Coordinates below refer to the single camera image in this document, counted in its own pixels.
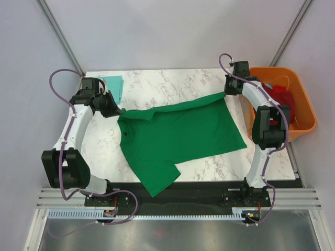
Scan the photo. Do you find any green t shirt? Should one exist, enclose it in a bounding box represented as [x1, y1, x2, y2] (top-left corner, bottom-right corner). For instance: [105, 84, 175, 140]
[117, 93, 247, 197]

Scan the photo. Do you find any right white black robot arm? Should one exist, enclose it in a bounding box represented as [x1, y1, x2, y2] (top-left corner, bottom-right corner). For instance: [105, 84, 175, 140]
[224, 61, 291, 206]

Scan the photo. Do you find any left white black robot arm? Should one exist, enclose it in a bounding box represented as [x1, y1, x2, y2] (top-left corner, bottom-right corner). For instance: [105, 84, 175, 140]
[41, 77, 122, 206]

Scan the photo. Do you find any folded teal t shirt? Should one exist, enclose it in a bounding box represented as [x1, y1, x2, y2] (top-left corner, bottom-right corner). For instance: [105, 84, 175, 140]
[99, 76, 124, 105]

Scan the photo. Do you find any dark red t shirt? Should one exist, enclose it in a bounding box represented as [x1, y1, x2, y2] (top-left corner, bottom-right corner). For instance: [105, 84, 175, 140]
[262, 83, 295, 124]

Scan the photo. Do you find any orange plastic bin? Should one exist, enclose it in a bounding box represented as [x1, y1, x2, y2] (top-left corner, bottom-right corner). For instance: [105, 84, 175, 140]
[239, 67, 317, 142]

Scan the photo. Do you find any white slotted cable duct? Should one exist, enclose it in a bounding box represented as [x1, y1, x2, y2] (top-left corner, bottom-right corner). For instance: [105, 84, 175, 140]
[48, 209, 253, 221]

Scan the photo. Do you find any right aluminium frame post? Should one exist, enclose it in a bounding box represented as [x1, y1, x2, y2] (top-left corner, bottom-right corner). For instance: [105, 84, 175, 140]
[270, 0, 314, 67]

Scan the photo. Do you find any aluminium frame post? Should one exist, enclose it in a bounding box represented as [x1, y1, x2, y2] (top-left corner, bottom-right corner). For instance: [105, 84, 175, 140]
[270, 0, 314, 67]
[36, 0, 85, 74]

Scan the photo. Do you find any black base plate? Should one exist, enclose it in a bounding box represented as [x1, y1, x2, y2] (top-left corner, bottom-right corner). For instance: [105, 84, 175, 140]
[84, 181, 271, 215]

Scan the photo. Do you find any aluminium rail profile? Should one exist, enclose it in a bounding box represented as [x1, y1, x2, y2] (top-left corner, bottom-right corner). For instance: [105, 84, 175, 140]
[37, 188, 321, 210]

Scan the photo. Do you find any left aluminium frame post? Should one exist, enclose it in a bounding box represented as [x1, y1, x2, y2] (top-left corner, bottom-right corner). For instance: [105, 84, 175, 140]
[36, 0, 85, 74]

